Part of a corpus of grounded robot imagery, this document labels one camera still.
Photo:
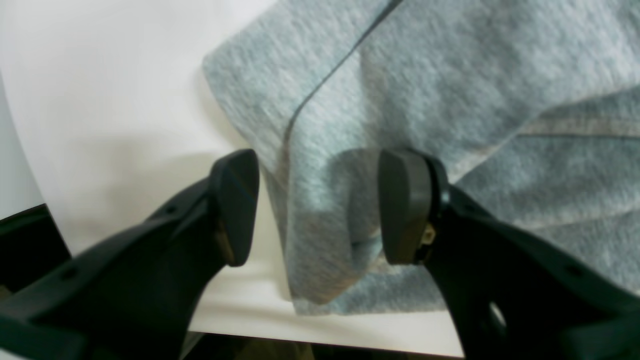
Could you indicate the image-right left gripper left finger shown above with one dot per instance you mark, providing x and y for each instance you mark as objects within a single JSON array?
[{"x": 133, "y": 295}]

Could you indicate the image-right left gripper right finger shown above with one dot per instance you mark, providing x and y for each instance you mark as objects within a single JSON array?
[{"x": 510, "y": 294}]

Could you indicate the grey T-shirt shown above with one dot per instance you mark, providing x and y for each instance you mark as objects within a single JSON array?
[{"x": 531, "y": 105}]

